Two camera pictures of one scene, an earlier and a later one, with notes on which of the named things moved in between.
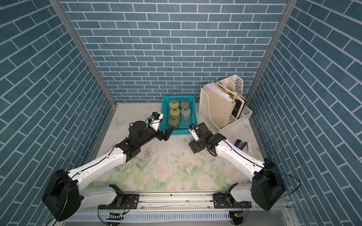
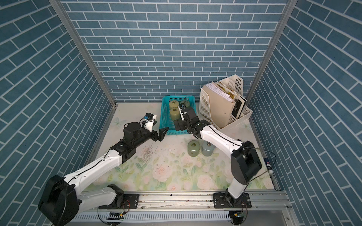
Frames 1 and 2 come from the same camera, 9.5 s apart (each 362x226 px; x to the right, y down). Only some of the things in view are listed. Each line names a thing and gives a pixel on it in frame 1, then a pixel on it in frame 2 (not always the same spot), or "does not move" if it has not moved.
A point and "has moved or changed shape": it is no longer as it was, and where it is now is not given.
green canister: (174, 121) has moved or changed shape
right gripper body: (198, 145) to (183, 125)
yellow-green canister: (174, 104) does not move
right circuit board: (239, 215) does not move
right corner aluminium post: (289, 8) does not move
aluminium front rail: (164, 201) does not move
